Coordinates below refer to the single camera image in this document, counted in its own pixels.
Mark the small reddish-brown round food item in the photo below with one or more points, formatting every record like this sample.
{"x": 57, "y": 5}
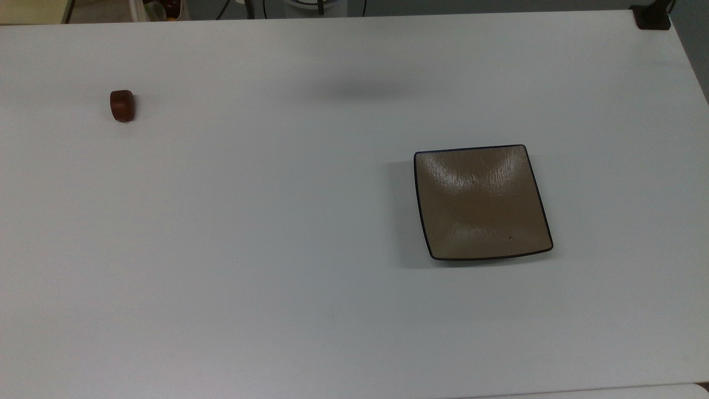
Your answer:
{"x": 122, "y": 106}

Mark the square brown ceramic plate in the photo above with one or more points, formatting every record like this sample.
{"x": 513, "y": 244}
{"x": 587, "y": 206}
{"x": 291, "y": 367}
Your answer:
{"x": 482, "y": 205}

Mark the black table clamp block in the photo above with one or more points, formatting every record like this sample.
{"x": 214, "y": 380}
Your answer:
{"x": 652, "y": 18}

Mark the yellow board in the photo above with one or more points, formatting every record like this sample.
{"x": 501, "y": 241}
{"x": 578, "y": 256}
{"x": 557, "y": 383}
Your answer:
{"x": 30, "y": 10}

